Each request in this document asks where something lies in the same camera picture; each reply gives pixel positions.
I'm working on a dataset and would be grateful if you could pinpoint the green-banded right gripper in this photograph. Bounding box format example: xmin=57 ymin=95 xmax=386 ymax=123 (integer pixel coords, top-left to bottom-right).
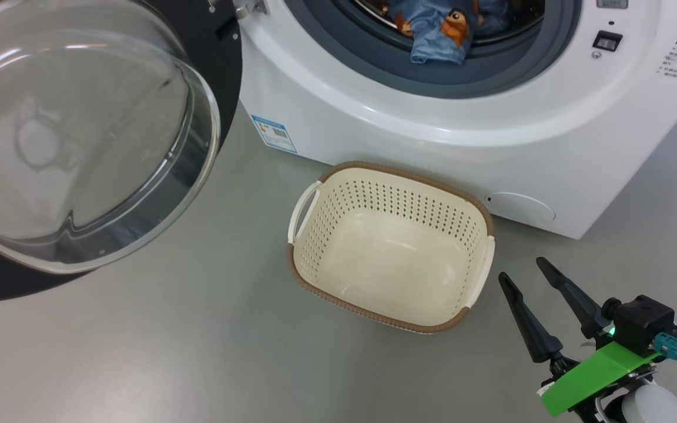
xmin=498 ymin=256 xmax=662 ymax=423

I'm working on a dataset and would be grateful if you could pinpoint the blue bear-print garment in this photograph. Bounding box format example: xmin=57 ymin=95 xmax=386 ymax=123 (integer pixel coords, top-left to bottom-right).
xmin=383 ymin=0 xmax=545 ymax=65

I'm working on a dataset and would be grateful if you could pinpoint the round black glass washer door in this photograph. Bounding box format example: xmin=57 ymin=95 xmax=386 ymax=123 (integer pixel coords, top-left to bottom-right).
xmin=0 ymin=0 xmax=244 ymax=304

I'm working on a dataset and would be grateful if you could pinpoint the cream perforated laundry basket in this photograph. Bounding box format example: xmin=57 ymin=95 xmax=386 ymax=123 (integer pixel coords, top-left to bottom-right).
xmin=287 ymin=162 xmax=497 ymax=334

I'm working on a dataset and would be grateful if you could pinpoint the white front-load washing machine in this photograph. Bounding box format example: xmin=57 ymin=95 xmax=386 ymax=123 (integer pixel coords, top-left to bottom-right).
xmin=237 ymin=0 xmax=677 ymax=240

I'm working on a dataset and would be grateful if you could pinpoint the round white filter cover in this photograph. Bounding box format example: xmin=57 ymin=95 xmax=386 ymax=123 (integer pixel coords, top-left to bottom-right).
xmin=484 ymin=192 xmax=557 ymax=224

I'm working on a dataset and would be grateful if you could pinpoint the blue energy label sticker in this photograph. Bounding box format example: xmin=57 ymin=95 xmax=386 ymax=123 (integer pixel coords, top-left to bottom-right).
xmin=250 ymin=115 xmax=298 ymax=155

